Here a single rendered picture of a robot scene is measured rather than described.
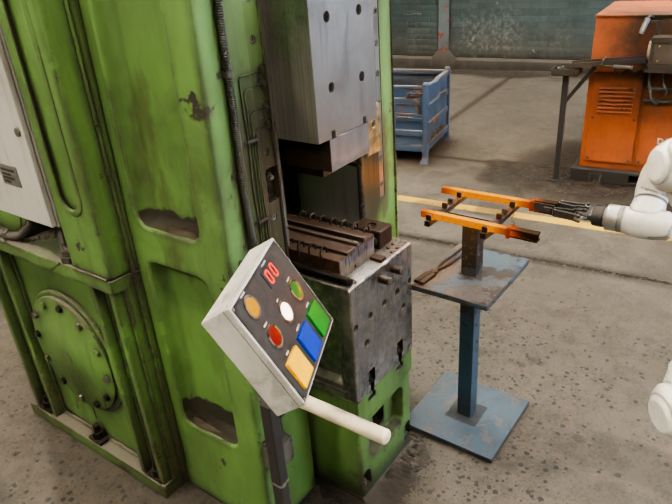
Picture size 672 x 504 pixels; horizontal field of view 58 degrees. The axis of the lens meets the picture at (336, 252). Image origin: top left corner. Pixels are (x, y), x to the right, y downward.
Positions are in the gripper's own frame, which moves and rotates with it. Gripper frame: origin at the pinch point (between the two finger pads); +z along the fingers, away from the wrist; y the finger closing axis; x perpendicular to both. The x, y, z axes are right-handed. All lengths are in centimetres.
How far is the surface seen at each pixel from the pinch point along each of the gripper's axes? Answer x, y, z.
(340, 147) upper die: 36, -66, 40
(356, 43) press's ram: 63, -55, 40
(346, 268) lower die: -3, -67, 40
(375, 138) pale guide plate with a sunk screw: 27, -29, 52
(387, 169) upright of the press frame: 11, -17, 54
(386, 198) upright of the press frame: 0, -18, 54
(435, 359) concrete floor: -97, 16, 50
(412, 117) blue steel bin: -56, 270, 202
